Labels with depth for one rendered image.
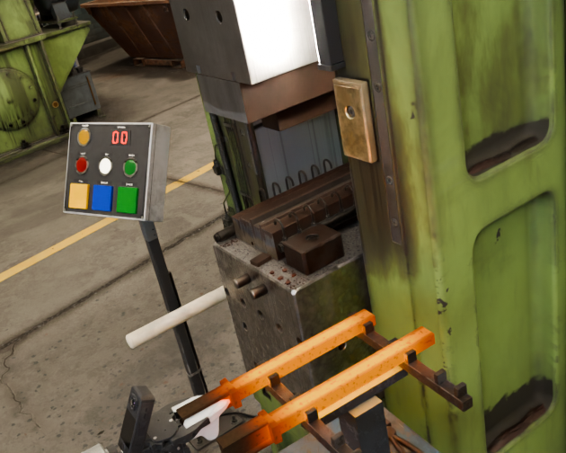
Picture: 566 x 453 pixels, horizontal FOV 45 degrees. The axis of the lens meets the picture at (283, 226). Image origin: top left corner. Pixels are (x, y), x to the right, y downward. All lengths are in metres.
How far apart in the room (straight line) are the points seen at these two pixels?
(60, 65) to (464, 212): 5.80
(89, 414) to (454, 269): 1.85
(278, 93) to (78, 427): 1.76
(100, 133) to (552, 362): 1.42
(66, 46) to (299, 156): 5.15
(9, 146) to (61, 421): 3.98
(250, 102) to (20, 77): 5.07
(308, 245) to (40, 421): 1.74
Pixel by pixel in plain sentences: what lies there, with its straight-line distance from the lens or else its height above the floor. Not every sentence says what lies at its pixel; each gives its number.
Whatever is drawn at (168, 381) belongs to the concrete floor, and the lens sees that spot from 2.94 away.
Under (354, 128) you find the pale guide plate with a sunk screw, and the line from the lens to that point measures 1.43.
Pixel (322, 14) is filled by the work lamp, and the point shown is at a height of 1.49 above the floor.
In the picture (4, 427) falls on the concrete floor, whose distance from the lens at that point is 3.09.
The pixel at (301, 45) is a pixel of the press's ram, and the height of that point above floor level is 1.41.
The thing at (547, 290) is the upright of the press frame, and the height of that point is 0.72.
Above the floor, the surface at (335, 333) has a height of 0.98.
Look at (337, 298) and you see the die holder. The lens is 1.63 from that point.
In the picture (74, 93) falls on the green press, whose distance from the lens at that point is 7.09.
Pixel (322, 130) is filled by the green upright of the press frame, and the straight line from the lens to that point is 2.00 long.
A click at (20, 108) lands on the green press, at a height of 0.41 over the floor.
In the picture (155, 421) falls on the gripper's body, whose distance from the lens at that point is 1.20.
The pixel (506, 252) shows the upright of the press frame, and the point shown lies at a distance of 1.69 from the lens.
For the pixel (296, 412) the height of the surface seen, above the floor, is 0.98.
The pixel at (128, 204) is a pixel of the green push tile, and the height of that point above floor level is 1.00.
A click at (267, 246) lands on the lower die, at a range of 1.69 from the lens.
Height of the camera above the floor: 1.73
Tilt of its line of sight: 26 degrees down
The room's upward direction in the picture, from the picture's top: 12 degrees counter-clockwise
